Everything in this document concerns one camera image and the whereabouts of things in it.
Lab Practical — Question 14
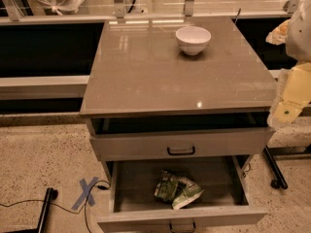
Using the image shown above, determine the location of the white ceramic bowl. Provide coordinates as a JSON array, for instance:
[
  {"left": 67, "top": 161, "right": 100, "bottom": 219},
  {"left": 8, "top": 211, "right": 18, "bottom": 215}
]
[{"left": 175, "top": 26, "right": 211, "bottom": 55}]

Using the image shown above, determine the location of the grey drawer cabinet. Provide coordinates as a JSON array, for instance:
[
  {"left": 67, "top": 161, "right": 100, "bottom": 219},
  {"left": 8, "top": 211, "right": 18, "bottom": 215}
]
[{"left": 79, "top": 15, "right": 280, "bottom": 233}]

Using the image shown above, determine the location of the grey top drawer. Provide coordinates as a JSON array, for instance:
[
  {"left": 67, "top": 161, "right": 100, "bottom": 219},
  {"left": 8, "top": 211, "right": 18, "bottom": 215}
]
[{"left": 90, "top": 127, "right": 274, "bottom": 161}]

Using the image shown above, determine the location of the black floor cable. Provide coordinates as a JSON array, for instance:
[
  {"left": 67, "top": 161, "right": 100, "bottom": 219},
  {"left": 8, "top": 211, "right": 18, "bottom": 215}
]
[{"left": 0, "top": 180, "right": 112, "bottom": 233}]

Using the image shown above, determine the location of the blue tape cross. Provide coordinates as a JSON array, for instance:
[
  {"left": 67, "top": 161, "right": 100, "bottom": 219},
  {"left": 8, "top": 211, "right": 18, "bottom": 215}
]
[{"left": 71, "top": 177, "right": 98, "bottom": 211}]

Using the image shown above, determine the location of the black drawer handle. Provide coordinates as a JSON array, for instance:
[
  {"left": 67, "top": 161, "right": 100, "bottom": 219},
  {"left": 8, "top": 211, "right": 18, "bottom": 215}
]
[
  {"left": 166, "top": 147, "right": 196, "bottom": 156},
  {"left": 169, "top": 222, "right": 196, "bottom": 233}
]

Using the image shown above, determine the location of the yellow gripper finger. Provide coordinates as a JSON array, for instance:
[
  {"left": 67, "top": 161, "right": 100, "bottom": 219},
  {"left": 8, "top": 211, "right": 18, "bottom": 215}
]
[
  {"left": 267, "top": 62, "right": 311, "bottom": 129},
  {"left": 265, "top": 19, "right": 290, "bottom": 46}
]

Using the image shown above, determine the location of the green jalapeno chip bag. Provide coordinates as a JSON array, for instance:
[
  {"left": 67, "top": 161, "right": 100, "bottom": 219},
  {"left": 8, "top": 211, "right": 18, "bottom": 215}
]
[{"left": 154, "top": 170, "right": 204, "bottom": 210}]

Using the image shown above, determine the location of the black middle drawer handle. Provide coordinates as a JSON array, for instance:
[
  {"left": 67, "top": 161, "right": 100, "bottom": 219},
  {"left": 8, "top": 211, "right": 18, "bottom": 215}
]
[{"left": 169, "top": 222, "right": 196, "bottom": 233}]

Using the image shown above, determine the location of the metal railing post left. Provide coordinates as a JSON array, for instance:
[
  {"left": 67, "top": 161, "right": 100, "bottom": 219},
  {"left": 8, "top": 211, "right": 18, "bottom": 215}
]
[{"left": 2, "top": 0, "right": 23, "bottom": 21}]

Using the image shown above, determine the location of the black stand leg left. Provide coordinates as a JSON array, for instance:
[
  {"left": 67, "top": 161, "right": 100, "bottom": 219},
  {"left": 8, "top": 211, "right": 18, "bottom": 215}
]
[{"left": 6, "top": 187, "right": 59, "bottom": 233}]

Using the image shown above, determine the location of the black top drawer handle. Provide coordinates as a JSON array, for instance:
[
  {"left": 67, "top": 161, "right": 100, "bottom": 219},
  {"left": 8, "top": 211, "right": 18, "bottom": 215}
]
[{"left": 166, "top": 147, "right": 196, "bottom": 156}]

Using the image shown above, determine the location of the metal railing post centre-left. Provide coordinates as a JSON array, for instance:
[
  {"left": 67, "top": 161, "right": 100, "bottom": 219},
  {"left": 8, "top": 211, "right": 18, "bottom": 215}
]
[{"left": 114, "top": 0, "right": 124, "bottom": 18}]

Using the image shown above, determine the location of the open grey middle drawer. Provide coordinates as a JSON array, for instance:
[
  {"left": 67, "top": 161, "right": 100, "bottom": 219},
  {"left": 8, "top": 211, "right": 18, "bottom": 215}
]
[{"left": 97, "top": 156, "right": 267, "bottom": 233}]

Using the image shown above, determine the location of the black stand leg right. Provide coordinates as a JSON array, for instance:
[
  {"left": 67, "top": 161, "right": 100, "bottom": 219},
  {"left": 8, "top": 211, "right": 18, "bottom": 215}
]
[{"left": 263, "top": 147, "right": 288, "bottom": 189}]

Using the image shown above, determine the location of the black stand leg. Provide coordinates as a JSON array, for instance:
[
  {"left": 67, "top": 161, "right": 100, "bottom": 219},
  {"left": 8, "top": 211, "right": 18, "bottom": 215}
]
[
  {"left": 6, "top": 187, "right": 59, "bottom": 233},
  {"left": 263, "top": 147, "right": 288, "bottom": 189}
]

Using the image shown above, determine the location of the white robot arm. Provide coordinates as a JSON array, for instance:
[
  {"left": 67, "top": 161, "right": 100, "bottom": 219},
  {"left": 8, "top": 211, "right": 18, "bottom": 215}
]
[{"left": 265, "top": 1, "right": 311, "bottom": 128}]

